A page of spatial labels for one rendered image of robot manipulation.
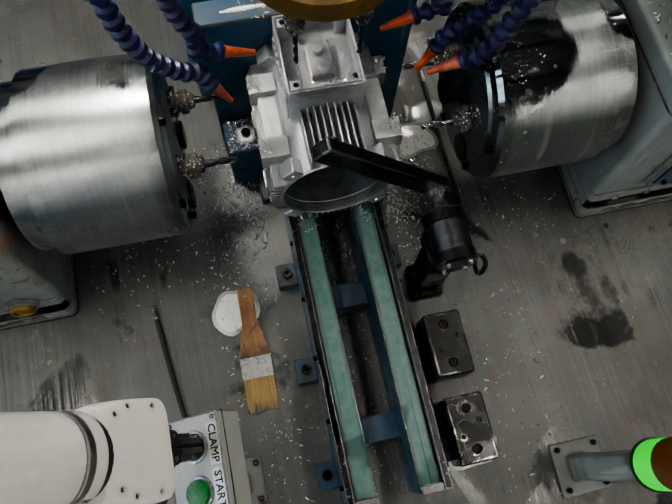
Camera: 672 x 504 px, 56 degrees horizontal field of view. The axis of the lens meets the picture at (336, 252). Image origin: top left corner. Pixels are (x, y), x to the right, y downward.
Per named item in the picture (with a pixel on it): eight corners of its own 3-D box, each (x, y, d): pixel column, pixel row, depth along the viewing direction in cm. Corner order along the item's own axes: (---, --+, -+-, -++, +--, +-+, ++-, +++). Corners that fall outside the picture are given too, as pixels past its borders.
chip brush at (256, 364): (229, 292, 106) (228, 290, 105) (259, 286, 106) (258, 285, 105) (248, 416, 99) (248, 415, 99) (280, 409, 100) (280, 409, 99)
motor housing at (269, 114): (251, 113, 103) (239, 38, 85) (365, 95, 105) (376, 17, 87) (273, 226, 97) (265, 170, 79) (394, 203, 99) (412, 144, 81)
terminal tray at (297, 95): (271, 51, 89) (268, 16, 82) (345, 39, 90) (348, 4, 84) (287, 124, 86) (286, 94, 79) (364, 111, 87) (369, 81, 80)
